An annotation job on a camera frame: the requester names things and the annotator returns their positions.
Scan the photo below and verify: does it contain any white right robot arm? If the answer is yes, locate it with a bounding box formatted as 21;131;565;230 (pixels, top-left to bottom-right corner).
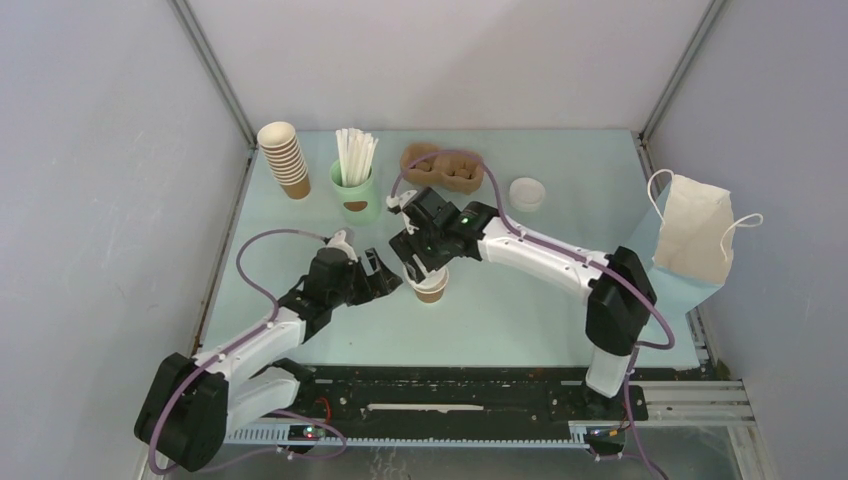
386;187;657;418

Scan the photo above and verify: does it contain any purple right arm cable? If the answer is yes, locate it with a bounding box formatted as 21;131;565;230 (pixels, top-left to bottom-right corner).
389;150;677;480

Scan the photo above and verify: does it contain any stack of white lids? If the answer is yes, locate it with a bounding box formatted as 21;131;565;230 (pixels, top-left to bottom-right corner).
508;177;546;212

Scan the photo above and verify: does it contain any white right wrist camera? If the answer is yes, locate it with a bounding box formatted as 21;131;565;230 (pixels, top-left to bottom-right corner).
386;189;419;215

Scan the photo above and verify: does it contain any brown cardboard cup carrier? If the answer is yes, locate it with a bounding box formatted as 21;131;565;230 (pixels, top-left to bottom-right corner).
399;142;486;195

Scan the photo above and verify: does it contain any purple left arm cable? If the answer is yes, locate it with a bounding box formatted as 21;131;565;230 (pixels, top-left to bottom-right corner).
146;228;349;477

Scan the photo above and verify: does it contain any bundle of white wrapped straws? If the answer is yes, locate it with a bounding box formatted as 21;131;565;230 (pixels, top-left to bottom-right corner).
335;128;379;188

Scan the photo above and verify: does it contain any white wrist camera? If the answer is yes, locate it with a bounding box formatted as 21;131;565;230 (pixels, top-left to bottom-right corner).
386;189;419;215
325;228;358;262

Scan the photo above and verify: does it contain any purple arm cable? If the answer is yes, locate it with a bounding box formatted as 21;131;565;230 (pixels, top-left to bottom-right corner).
146;228;349;477
389;150;677;480

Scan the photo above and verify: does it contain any brown paper coffee cup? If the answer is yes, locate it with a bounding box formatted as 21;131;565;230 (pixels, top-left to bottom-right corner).
404;266;450;304

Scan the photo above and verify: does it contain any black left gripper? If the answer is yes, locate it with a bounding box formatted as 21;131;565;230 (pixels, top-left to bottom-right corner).
327;248;400;308

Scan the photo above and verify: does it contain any white paper bag with handles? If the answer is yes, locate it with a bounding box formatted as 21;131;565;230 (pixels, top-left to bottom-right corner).
648;169;764;285

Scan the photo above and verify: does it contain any green straw holder jar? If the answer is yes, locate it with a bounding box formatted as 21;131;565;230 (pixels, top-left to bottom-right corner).
330;160;383;226

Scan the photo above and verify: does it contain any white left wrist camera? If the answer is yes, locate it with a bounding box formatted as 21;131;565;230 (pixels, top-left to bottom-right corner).
325;228;358;262

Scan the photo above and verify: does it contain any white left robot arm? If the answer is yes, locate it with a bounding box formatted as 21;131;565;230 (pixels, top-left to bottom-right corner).
134;246;403;475

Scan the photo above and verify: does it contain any stack of brown paper cups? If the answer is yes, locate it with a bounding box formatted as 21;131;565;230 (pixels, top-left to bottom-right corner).
257;121;311;200

